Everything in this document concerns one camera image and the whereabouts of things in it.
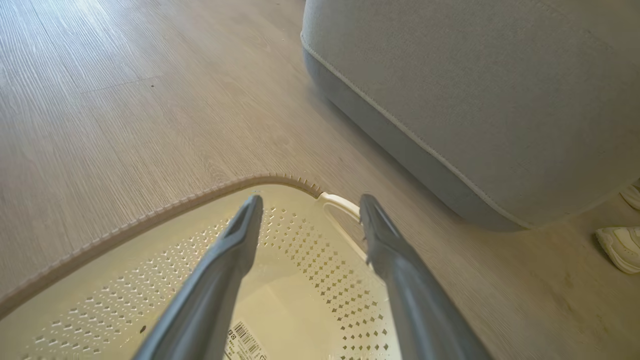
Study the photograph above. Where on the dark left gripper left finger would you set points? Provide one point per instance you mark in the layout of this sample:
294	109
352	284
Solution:
210	290

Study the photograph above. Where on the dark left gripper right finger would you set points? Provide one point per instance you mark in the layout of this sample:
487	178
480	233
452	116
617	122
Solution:
415	300

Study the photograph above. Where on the grey fabric sofa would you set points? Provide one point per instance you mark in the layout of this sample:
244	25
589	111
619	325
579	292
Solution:
475	90

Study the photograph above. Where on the white barcode sticker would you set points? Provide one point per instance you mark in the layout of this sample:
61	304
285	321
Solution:
245	345

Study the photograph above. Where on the cream perforated laundry basket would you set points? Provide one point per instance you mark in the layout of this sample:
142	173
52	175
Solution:
305	310

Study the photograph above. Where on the white sneaker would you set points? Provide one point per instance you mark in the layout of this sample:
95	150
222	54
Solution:
622	247
632	196

